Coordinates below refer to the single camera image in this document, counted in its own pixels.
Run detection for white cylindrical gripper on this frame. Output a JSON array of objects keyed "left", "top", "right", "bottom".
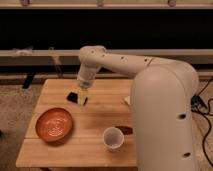
[{"left": 77, "top": 75, "right": 91, "bottom": 106}]

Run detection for black eraser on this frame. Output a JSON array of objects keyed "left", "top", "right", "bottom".
[{"left": 66, "top": 92, "right": 88, "bottom": 106}]

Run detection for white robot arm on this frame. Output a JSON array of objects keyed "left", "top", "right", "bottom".
[{"left": 77, "top": 46, "right": 199, "bottom": 171}]

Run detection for orange round plate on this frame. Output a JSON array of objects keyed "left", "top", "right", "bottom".
[{"left": 35, "top": 108, "right": 73, "bottom": 143}]

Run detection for light wooden block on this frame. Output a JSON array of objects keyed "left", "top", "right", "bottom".
[{"left": 124, "top": 96, "right": 130, "bottom": 105}]

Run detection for white paper cup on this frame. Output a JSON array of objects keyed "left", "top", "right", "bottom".
[{"left": 103, "top": 127, "right": 124, "bottom": 151}]

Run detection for dark brown small object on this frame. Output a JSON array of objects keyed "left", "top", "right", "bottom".
[{"left": 118, "top": 126, "right": 133, "bottom": 135}]

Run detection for blue power adapter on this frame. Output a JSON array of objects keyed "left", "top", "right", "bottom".
[{"left": 191, "top": 95, "right": 206, "bottom": 108}]

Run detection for black cable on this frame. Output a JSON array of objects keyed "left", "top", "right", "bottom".
[{"left": 190, "top": 77, "right": 213, "bottom": 168}]

